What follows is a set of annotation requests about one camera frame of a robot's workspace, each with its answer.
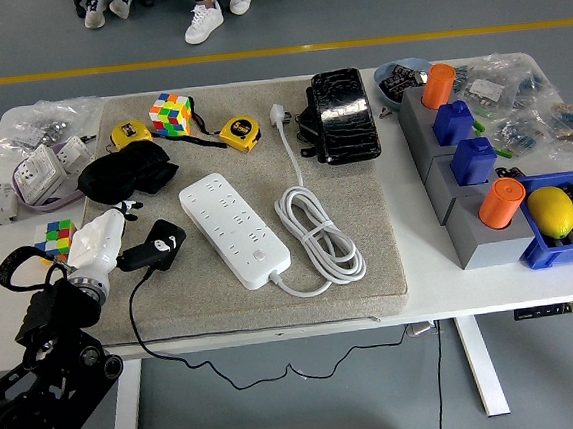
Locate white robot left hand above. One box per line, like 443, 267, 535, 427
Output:
61, 196, 183, 291

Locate black plug adapter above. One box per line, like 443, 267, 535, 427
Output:
143, 216, 191, 274

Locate thin black plug cord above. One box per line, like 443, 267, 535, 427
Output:
124, 243, 415, 399

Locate white power strip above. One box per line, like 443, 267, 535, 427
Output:
176, 167, 295, 297

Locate small puzzle cube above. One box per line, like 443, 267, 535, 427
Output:
30, 218, 81, 268

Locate purple band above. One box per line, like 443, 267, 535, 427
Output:
15, 184, 89, 215

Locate white socket purple edge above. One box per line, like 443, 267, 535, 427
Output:
9, 142, 73, 205

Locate plain yellow tape measure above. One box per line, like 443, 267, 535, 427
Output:
109, 118, 154, 149

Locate clear bag metal screws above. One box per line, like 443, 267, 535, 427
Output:
3, 93, 109, 155

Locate large bright puzzle cube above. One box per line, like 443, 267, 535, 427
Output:
146, 89, 195, 140

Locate white table leg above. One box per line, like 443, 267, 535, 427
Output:
453, 313, 512, 420
102, 358, 149, 429

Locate yellow tape measure 5m print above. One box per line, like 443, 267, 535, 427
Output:
217, 114, 264, 156

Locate grey-brown mat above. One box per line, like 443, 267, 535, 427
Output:
73, 71, 411, 349

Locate glossy black cracked case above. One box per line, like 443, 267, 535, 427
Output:
308, 64, 383, 168

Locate light blue bowl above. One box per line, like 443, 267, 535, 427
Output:
371, 55, 438, 113

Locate grey holder block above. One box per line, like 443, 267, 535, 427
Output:
420, 151, 474, 228
408, 119, 460, 184
394, 84, 444, 138
442, 187, 543, 272

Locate blue peg block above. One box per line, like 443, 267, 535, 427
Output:
430, 99, 478, 147
448, 135, 501, 189

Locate orange cylinder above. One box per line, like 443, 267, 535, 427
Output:
418, 61, 461, 111
474, 176, 529, 233

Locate clear bag white label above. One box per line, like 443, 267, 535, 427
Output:
453, 61, 514, 110

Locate loose black capacitors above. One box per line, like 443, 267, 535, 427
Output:
493, 166, 525, 182

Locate clear bag blue resistors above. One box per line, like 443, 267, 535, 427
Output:
512, 63, 551, 103
489, 112, 547, 158
543, 99, 573, 147

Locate blue plastic bin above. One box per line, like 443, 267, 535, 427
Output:
512, 168, 573, 273

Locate yellow lemon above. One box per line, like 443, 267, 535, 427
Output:
524, 183, 573, 242

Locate black table control panel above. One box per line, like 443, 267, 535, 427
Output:
512, 301, 573, 322

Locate black wrist strap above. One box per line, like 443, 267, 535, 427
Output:
155, 93, 230, 155

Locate white power strip cord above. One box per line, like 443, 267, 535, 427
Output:
254, 95, 370, 301

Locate black strapped pouch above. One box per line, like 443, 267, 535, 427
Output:
290, 84, 326, 160

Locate hanging black cable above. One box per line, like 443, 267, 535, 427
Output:
428, 320, 450, 429

